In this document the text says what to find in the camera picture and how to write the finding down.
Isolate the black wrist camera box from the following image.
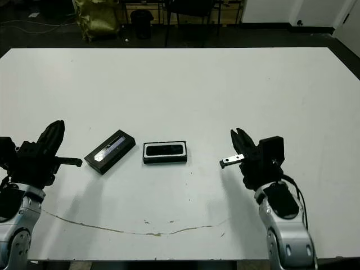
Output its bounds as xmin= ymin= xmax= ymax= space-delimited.
xmin=0 ymin=137 xmax=18 ymax=169
xmin=258 ymin=136 xmax=285 ymax=167

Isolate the black office chair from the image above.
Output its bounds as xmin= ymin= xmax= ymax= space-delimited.
xmin=165 ymin=0 xmax=222 ymax=47

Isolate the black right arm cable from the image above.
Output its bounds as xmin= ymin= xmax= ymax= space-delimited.
xmin=277 ymin=173 xmax=310 ymax=228

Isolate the yellow-green plastic bag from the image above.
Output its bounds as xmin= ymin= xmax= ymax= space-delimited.
xmin=72 ymin=0 xmax=120 ymax=43

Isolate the light wooden crate stack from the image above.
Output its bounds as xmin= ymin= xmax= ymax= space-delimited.
xmin=123 ymin=0 xmax=244 ymax=25

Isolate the black box lid with picture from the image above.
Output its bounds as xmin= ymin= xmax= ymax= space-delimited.
xmin=83 ymin=129 xmax=136 ymax=176

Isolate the black box base white insert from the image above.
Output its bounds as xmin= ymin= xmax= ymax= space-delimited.
xmin=142 ymin=139 xmax=188 ymax=165

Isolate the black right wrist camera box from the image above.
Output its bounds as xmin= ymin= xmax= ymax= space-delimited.
xmin=258 ymin=136 xmax=285 ymax=167

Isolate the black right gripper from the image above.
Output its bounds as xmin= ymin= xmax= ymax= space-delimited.
xmin=219 ymin=128 xmax=285 ymax=191

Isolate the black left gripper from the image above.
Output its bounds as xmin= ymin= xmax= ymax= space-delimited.
xmin=13 ymin=120 xmax=83 ymax=190

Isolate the thin light floor cable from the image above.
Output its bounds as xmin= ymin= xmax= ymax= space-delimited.
xmin=0 ymin=19 xmax=77 ymax=34

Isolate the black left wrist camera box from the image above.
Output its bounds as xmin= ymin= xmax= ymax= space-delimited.
xmin=0 ymin=137 xmax=18 ymax=169

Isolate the black trash bin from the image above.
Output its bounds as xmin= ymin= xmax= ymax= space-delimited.
xmin=130 ymin=10 xmax=155 ymax=40

